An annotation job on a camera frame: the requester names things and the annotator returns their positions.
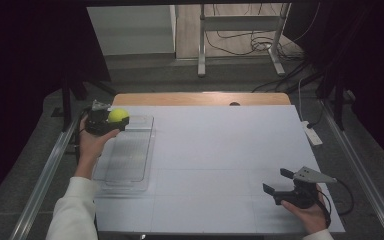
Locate white power strip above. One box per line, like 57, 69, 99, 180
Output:
301, 120, 324, 147

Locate black metal stand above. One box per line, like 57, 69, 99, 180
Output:
51, 74, 118, 133
315, 78, 348, 132

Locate dark curtain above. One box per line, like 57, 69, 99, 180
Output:
0, 0, 112, 214
282, 0, 384, 174

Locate person's left hand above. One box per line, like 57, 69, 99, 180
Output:
78, 116, 121, 165

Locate person's right hand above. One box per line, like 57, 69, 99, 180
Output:
280, 184, 330, 236

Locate grey metal desk frame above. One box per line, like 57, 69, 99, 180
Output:
197, 3, 292, 78

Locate black floor cables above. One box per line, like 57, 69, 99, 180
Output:
204, 3, 316, 63

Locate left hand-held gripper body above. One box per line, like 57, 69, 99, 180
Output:
84, 99, 130, 137

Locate black plug with cable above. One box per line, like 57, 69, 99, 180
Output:
306, 99, 326, 130

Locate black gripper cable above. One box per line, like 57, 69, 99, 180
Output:
319, 178, 355, 228
73, 106, 93, 165

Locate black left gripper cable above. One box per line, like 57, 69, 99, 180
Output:
73, 106, 93, 165

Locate white power cable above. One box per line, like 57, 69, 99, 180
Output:
297, 77, 308, 123

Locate yellow tennis ball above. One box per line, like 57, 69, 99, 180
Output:
107, 107, 131, 124

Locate white cabinet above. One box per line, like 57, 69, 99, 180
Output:
87, 4, 178, 56

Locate white board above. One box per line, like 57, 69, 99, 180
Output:
93, 104, 346, 234

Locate aluminium rail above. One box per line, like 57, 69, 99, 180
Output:
320, 99, 384, 240
9, 119, 80, 240

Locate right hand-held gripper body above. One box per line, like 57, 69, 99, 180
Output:
273, 166, 338, 210

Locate wooden table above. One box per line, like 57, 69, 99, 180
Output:
112, 92, 292, 107

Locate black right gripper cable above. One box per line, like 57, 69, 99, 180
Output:
319, 178, 355, 228

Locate clear plastic tray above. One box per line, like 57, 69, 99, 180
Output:
92, 114, 157, 194

